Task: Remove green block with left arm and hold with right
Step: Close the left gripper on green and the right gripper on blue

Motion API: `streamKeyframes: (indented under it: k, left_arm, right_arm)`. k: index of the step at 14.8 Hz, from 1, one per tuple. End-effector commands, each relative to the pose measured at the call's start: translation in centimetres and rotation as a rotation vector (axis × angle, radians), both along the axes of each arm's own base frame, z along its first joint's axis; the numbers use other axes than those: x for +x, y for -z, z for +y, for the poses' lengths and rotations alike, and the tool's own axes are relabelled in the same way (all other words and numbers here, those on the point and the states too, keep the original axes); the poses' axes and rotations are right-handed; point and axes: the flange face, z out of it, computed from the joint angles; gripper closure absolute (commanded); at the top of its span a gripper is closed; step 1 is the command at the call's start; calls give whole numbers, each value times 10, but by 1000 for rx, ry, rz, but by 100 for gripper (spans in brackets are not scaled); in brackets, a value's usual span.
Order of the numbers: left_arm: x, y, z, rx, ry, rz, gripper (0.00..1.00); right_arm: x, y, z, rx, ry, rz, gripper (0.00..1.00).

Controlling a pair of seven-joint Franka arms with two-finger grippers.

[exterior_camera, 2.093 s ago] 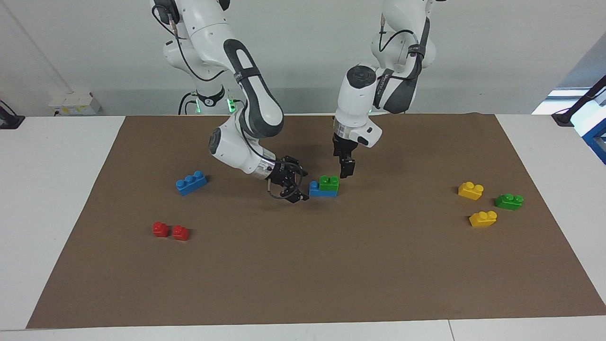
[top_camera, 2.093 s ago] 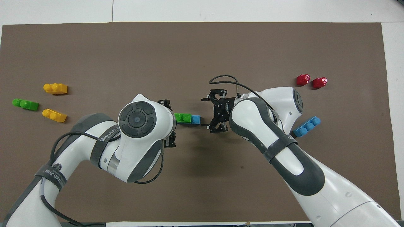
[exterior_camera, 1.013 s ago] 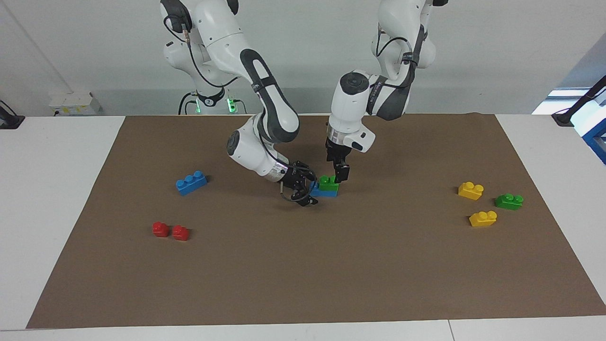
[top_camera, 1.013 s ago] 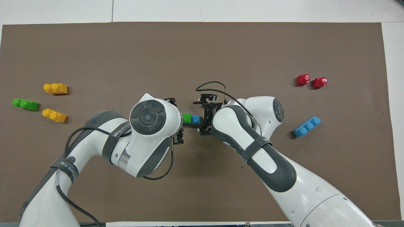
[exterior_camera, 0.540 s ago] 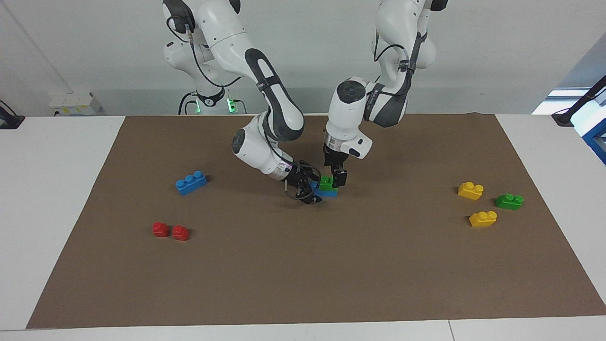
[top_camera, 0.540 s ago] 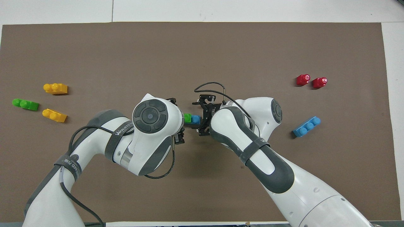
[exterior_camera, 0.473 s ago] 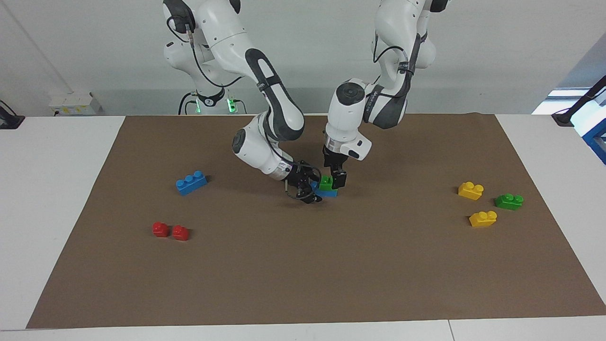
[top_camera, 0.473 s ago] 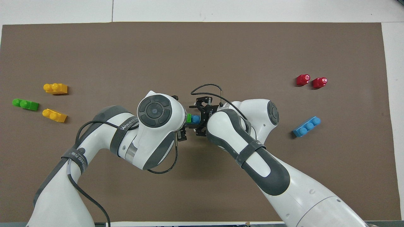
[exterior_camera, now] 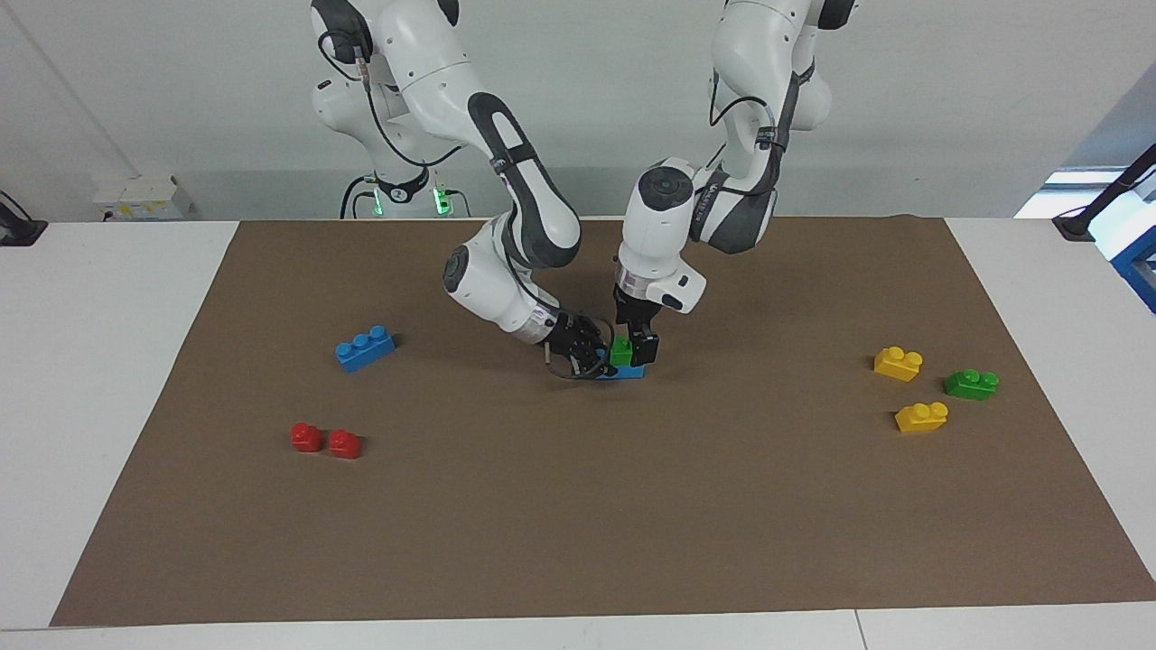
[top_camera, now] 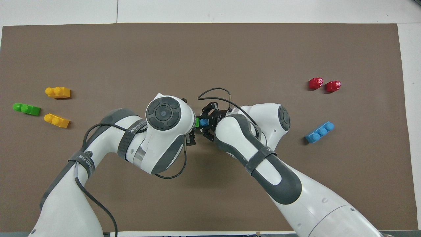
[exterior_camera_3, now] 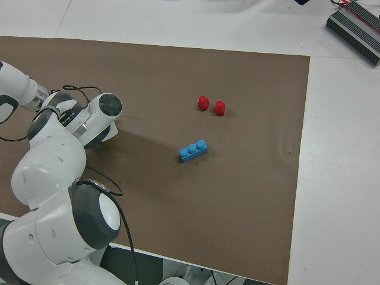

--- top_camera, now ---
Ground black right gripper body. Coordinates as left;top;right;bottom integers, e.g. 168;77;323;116
210;108;235;134

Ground yellow two-stud toy block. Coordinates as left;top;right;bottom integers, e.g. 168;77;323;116
45;87;71;99
44;113;70;128

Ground brown table mat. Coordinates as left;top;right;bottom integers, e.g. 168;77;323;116
0;22;419;232

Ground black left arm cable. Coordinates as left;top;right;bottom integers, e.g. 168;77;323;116
74;123;188;237

